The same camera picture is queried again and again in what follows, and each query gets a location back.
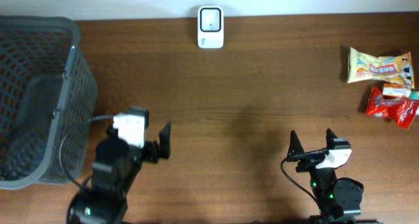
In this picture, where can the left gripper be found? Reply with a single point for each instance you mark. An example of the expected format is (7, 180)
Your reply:
(152, 149)

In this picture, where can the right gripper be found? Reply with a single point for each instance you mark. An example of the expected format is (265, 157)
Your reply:
(296, 152)

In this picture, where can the orange Kleenex tissue pack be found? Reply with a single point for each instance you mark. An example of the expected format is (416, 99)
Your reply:
(396, 90)

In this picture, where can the red Hacks candy bag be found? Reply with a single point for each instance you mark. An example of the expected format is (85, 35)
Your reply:
(402, 110)

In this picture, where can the teal tissue pack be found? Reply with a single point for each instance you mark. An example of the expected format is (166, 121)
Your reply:
(415, 98)

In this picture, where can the yellow snack bag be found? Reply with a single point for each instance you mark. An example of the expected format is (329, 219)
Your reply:
(391, 69)

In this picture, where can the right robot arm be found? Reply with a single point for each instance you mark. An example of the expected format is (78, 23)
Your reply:
(338, 199)

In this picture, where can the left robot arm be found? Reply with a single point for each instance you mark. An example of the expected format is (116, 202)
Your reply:
(102, 197)

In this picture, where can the white barcode scanner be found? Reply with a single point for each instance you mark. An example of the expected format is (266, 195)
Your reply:
(210, 28)

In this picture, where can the grey plastic mesh basket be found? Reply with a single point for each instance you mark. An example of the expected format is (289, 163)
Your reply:
(47, 91)

